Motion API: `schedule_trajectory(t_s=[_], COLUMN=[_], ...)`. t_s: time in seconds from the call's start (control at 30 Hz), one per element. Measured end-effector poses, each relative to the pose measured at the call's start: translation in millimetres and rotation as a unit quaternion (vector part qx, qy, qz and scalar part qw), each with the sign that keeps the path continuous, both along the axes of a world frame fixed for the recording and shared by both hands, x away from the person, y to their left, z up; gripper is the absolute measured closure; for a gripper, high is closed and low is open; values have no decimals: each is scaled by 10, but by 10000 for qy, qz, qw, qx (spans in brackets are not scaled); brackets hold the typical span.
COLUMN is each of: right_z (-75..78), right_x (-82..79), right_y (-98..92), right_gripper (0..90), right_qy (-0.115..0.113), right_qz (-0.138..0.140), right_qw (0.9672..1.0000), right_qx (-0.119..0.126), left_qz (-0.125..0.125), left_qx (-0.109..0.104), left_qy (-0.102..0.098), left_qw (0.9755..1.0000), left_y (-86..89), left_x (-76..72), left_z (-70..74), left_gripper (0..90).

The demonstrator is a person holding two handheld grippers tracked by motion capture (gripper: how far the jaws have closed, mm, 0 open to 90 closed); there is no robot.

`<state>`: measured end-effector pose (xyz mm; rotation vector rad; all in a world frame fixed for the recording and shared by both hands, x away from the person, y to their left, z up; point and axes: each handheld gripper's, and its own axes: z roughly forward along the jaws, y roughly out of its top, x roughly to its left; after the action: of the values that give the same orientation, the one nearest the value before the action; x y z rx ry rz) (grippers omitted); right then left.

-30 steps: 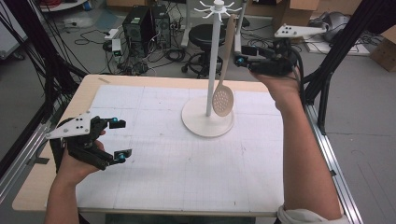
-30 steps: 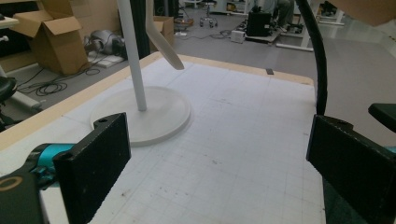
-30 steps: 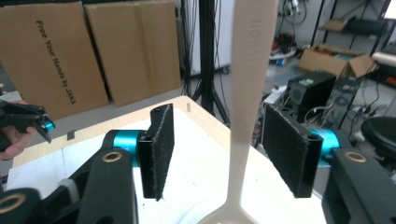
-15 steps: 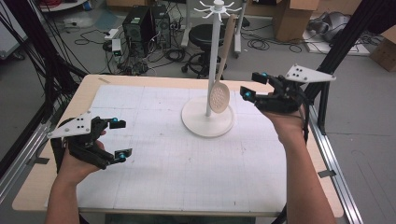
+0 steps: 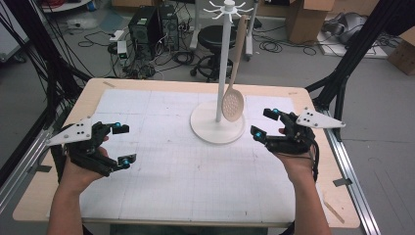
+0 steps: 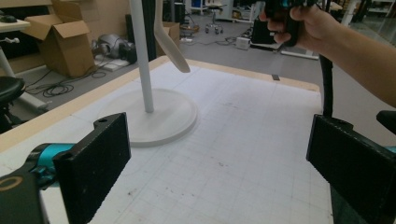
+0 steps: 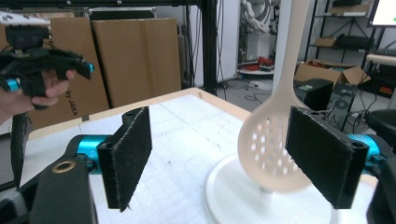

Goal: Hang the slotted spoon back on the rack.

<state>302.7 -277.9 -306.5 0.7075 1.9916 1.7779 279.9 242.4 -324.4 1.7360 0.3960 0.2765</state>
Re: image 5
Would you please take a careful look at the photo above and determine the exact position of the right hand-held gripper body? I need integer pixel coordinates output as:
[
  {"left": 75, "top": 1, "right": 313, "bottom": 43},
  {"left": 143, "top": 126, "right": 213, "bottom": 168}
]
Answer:
[{"left": 265, "top": 107, "right": 346, "bottom": 156}]

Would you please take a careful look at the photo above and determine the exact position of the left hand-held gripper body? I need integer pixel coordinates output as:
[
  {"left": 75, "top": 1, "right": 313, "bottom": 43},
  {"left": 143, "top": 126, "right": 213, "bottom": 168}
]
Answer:
[{"left": 45, "top": 117, "right": 121, "bottom": 178}]

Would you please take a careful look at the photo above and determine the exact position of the beige slotted spoon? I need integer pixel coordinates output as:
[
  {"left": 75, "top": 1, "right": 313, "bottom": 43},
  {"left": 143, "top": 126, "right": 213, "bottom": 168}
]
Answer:
[{"left": 221, "top": 14, "right": 249, "bottom": 123}]

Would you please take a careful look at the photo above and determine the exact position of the white utensil rack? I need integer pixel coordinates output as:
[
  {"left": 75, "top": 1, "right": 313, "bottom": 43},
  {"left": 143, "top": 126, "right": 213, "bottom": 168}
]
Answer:
[{"left": 190, "top": 0, "right": 256, "bottom": 145}]

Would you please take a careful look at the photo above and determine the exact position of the person's left hand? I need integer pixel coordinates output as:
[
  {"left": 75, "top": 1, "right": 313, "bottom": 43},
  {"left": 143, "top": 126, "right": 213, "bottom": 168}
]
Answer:
[{"left": 57, "top": 135, "right": 111, "bottom": 198}]

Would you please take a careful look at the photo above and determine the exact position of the person's right hand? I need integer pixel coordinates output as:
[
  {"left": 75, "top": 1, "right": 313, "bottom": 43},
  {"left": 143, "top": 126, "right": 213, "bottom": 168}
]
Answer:
[{"left": 275, "top": 127, "right": 320, "bottom": 188}]

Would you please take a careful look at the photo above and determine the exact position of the black tape strip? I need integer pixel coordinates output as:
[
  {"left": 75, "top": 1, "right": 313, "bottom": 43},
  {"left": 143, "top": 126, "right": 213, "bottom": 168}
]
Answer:
[
  {"left": 27, "top": 164, "right": 53, "bottom": 174},
  {"left": 332, "top": 177, "right": 353, "bottom": 188}
]

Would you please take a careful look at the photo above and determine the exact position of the white grid mat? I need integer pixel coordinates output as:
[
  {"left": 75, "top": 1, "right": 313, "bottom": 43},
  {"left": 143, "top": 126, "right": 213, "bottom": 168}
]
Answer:
[{"left": 46, "top": 88, "right": 312, "bottom": 224}]

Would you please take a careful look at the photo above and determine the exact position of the white stand leg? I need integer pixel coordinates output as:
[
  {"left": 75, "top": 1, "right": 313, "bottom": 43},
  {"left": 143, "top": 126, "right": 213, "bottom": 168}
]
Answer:
[
  {"left": 190, "top": 0, "right": 204, "bottom": 51},
  {"left": 244, "top": 0, "right": 259, "bottom": 62}
]

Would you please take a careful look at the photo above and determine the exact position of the small white device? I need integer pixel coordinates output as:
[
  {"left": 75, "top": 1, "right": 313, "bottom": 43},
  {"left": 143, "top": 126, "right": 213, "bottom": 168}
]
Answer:
[{"left": 116, "top": 40, "right": 129, "bottom": 61}]

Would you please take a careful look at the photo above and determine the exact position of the white power strip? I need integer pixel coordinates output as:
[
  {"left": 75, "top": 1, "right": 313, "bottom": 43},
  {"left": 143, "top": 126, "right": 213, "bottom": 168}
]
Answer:
[{"left": 109, "top": 29, "right": 125, "bottom": 43}]

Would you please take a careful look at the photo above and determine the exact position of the thin wooden stick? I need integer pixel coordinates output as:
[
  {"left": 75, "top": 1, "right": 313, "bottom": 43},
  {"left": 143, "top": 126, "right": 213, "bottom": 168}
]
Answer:
[{"left": 322, "top": 199, "right": 346, "bottom": 225}]

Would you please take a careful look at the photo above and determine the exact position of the tall cardboard box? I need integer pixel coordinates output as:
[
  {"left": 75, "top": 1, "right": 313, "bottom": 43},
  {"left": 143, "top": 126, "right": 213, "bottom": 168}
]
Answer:
[{"left": 285, "top": 0, "right": 336, "bottom": 45}]

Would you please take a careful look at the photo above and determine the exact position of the black round stool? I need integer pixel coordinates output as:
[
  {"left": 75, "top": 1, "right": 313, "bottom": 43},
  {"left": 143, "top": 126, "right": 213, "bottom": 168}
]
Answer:
[{"left": 190, "top": 24, "right": 241, "bottom": 84}]

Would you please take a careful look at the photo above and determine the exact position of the grey headset device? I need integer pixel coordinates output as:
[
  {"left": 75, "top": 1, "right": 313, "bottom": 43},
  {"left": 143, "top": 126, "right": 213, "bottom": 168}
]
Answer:
[{"left": 322, "top": 12, "right": 369, "bottom": 45}]

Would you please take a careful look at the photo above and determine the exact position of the black computer tower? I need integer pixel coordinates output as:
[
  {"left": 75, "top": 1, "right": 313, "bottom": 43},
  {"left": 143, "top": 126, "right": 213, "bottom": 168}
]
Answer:
[
  {"left": 158, "top": 4, "right": 180, "bottom": 52},
  {"left": 127, "top": 5, "right": 161, "bottom": 61}
]

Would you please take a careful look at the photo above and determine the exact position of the small cardboard box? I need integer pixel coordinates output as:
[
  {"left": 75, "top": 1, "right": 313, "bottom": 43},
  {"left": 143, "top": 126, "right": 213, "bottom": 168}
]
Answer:
[{"left": 387, "top": 27, "right": 415, "bottom": 76}]

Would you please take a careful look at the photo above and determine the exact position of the black wrist strap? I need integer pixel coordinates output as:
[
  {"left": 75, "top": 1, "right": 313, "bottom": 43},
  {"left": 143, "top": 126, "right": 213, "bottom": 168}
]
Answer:
[
  {"left": 50, "top": 145, "right": 70, "bottom": 184},
  {"left": 310, "top": 139, "right": 321, "bottom": 182}
]

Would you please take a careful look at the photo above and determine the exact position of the aluminium rail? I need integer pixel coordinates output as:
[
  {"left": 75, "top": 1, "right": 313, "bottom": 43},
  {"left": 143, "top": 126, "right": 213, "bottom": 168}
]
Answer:
[
  {"left": 314, "top": 107, "right": 382, "bottom": 235},
  {"left": 0, "top": 126, "right": 56, "bottom": 214}
]

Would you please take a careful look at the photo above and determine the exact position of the coiled black cable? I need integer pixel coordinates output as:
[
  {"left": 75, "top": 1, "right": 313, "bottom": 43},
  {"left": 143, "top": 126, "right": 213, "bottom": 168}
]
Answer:
[{"left": 258, "top": 38, "right": 284, "bottom": 54}]

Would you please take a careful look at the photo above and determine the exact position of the black metal frame stand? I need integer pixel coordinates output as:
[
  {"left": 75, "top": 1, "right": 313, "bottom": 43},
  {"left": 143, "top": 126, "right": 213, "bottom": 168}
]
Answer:
[
  {"left": 305, "top": 0, "right": 415, "bottom": 142},
  {"left": 0, "top": 0, "right": 94, "bottom": 131}
]

